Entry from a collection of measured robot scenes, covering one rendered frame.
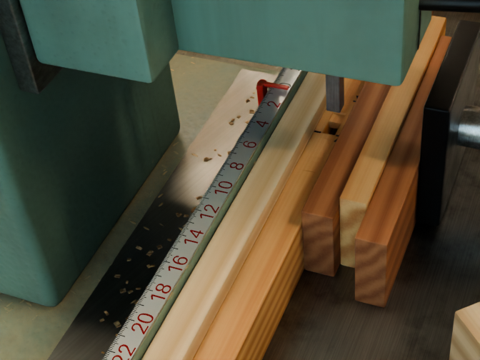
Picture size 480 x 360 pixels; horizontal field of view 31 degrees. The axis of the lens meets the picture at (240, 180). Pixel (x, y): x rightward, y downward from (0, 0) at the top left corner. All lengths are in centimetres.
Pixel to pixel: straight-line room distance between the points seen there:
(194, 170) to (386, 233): 30
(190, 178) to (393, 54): 31
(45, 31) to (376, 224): 22
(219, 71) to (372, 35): 40
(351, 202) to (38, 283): 26
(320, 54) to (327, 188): 8
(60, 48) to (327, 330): 22
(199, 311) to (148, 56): 15
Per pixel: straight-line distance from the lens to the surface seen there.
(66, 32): 51
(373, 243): 46
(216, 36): 50
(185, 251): 46
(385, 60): 47
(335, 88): 53
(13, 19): 52
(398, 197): 48
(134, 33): 48
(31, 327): 65
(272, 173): 50
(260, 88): 55
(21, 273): 64
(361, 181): 49
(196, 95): 82
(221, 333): 44
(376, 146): 51
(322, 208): 48
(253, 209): 48
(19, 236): 60
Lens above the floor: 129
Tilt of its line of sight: 43 degrees down
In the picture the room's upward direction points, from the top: 7 degrees counter-clockwise
